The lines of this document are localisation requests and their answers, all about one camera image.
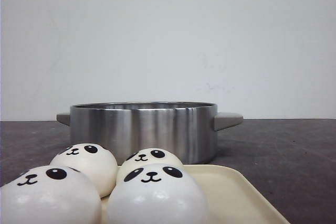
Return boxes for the panda bun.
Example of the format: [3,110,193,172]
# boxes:
[1,165,101,223]
[116,148,183,184]
[106,164,209,223]
[50,143,118,198]

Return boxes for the stainless steel steamer pot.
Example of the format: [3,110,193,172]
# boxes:
[56,101,244,164]

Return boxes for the cream plastic tray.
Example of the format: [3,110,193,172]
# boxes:
[102,165,286,223]

